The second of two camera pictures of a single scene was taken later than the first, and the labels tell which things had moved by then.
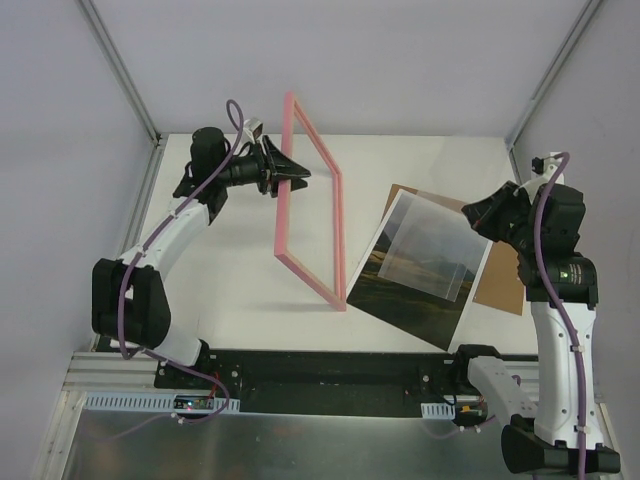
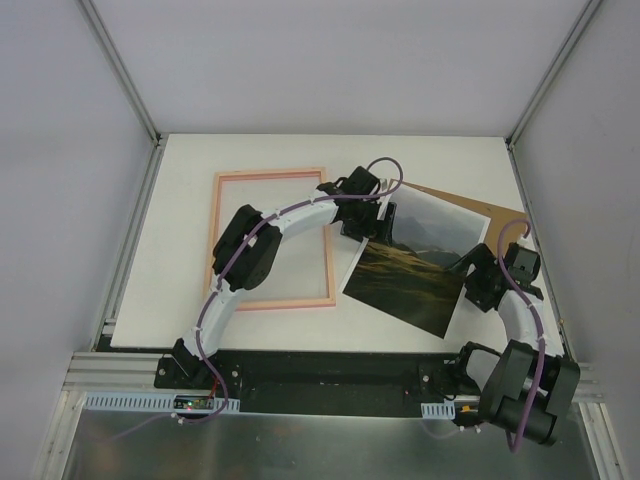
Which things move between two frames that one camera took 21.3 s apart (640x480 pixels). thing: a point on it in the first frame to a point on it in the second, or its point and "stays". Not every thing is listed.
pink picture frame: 309,275 to 328,230
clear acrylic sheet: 430,246 to 300,268
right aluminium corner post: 552,71 stays
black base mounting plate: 320,383 stays
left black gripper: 270,166 to 379,226
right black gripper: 503,220 to 473,265
